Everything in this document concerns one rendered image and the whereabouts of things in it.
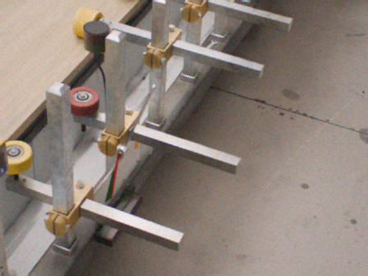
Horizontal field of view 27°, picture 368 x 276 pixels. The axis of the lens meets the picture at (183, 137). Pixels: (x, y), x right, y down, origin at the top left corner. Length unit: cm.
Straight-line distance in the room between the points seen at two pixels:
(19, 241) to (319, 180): 149
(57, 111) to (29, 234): 53
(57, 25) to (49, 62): 18
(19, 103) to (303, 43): 221
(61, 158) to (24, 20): 70
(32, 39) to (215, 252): 107
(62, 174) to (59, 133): 11
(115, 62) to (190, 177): 136
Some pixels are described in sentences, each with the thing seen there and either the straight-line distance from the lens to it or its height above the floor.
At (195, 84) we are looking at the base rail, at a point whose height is 70.
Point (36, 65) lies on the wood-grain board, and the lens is 203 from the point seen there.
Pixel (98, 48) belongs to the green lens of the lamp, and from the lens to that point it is 172.
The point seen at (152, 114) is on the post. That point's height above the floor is 75.
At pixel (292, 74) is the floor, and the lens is 364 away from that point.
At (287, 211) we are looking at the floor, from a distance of 295.
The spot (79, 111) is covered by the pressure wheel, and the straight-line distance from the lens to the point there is 189.
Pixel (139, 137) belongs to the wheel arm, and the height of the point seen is 85.
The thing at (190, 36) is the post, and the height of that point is 86.
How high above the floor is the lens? 207
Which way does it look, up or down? 40 degrees down
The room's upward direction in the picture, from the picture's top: 5 degrees clockwise
